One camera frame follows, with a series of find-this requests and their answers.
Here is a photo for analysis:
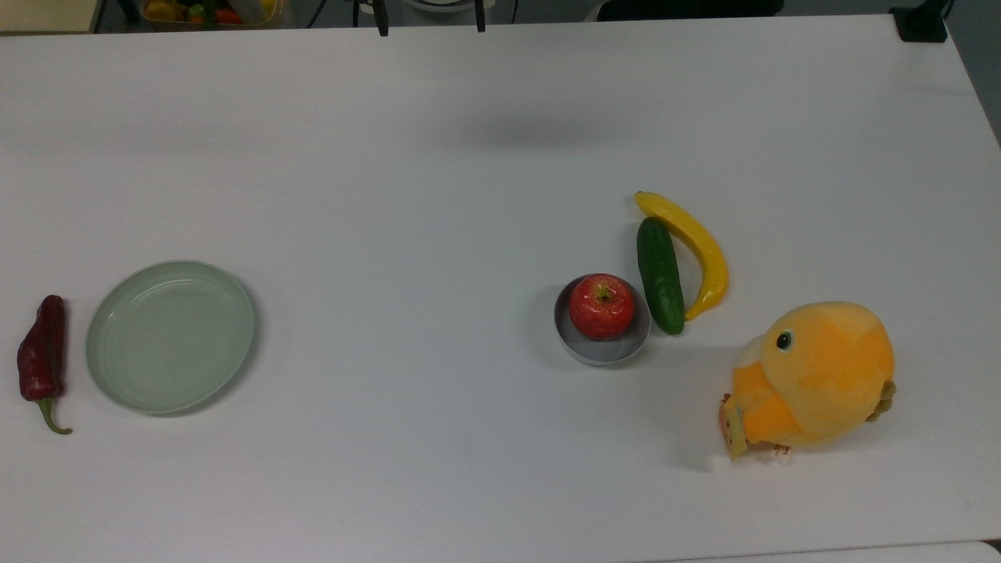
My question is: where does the pale green plate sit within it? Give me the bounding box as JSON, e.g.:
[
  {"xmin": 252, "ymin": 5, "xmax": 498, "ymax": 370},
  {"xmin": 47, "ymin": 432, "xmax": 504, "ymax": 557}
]
[{"xmin": 86, "ymin": 260, "xmax": 256, "ymax": 416}]

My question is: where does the green cucumber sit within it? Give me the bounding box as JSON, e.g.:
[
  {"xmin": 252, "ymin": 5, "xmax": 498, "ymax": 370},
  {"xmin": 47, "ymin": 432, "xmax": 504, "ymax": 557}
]
[{"xmin": 636, "ymin": 217, "xmax": 686, "ymax": 336}]

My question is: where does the orange plush bird toy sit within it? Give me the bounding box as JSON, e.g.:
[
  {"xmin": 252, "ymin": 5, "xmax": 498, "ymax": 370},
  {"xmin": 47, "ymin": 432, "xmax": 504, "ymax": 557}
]
[{"xmin": 718, "ymin": 301, "xmax": 898, "ymax": 464}]

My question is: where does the black chair seat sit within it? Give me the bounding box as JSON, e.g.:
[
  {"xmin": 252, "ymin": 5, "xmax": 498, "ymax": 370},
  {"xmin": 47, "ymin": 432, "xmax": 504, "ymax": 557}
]
[{"xmin": 597, "ymin": 0, "xmax": 784, "ymax": 21}]

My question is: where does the dark red chili pepper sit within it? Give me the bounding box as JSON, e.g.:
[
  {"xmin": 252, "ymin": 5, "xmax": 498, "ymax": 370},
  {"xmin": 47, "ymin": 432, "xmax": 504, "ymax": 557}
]
[{"xmin": 17, "ymin": 295, "xmax": 74, "ymax": 436}]

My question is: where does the red apple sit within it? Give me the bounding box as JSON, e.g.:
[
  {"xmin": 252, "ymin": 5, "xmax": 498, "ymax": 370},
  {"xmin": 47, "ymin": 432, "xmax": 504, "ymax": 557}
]
[{"xmin": 569, "ymin": 273, "xmax": 636, "ymax": 341}]

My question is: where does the clear bin of toy produce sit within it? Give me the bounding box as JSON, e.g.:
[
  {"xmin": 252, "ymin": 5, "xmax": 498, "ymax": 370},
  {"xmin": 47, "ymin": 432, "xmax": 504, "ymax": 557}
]
[{"xmin": 141, "ymin": 0, "xmax": 292, "ymax": 31}]

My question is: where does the yellow banana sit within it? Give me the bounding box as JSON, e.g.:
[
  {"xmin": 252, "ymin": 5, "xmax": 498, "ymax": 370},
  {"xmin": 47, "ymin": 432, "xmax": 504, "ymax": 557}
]
[{"xmin": 633, "ymin": 191, "xmax": 730, "ymax": 322}]

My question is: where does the beige furniture panel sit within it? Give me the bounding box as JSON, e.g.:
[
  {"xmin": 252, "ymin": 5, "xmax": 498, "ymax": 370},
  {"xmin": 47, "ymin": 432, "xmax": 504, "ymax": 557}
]
[{"xmin": 0, "ymin": 0, "xmax": 104, "ymax": 34}]

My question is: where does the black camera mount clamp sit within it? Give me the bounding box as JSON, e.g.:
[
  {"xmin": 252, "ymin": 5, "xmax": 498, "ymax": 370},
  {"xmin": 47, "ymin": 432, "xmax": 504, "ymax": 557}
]
[{"xmin": 890, "ymin": 0, "xmax": 952, "ymax": 44}]

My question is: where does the grey round bowl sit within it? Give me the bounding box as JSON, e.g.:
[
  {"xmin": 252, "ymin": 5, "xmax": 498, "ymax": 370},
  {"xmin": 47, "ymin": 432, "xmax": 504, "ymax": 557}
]
[{"xmin": 554, "ymin": 274, "xmax": 651, "ymax": 367}]

